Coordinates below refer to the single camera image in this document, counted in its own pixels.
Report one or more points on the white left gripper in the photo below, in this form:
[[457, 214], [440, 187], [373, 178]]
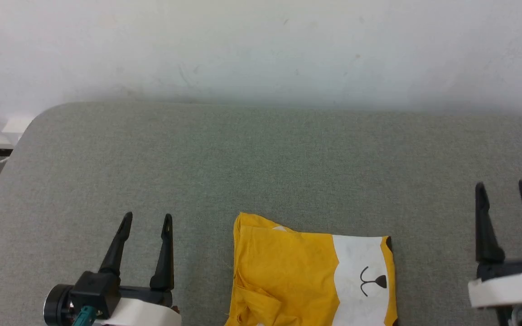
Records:
[[147, 315]]

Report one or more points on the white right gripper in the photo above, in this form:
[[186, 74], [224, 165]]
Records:
[[510, 290]]

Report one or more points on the yellow shirt with white face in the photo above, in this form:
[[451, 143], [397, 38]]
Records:
[[283, 271]]

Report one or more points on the black round left wrist motor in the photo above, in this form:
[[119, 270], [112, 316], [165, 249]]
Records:
[[55, 305]]

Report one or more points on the grey fabric sofa cushion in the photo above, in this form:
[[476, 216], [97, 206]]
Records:
[[261, 172]]

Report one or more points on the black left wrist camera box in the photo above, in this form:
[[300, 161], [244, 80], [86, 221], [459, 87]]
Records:
[[93, 290]]

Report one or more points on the white wall box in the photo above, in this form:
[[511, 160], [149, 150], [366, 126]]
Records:
[[16, 124]]

